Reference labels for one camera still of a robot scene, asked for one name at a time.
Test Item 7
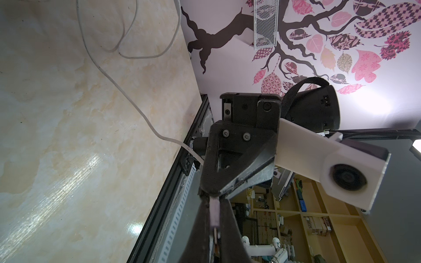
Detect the white usb charging cable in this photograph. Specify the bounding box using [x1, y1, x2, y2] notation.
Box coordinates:
[76, 0, 219, 241]

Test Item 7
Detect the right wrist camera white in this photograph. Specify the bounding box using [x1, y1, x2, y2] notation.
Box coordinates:
[275, 119, 391, 210]

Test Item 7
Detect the white wire shelf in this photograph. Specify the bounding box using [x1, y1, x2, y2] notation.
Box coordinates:
[253, 0, 279, 50]

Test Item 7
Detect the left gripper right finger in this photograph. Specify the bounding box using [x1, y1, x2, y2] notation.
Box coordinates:
[220, 199, 251, 263]

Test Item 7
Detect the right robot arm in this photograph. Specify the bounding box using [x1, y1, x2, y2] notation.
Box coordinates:
[193, 77, 340, 199]

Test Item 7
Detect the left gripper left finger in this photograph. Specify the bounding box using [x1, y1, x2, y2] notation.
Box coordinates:
[179, 196, 211, 263]

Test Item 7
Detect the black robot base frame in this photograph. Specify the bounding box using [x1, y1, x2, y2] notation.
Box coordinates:
[126, 94, 214, 263]

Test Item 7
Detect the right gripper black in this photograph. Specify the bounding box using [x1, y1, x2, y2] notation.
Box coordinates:
[200, 93, 281, 199]

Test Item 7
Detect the white slotted cable duct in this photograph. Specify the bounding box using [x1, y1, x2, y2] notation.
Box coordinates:
[155, 165, 197, 263]

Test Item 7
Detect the power strip white cord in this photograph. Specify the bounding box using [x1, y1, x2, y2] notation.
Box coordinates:
[98, 0, 182, 60]

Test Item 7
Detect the wooden storage shelves background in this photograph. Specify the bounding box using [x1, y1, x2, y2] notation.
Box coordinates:
[231, 175, 387, 263]

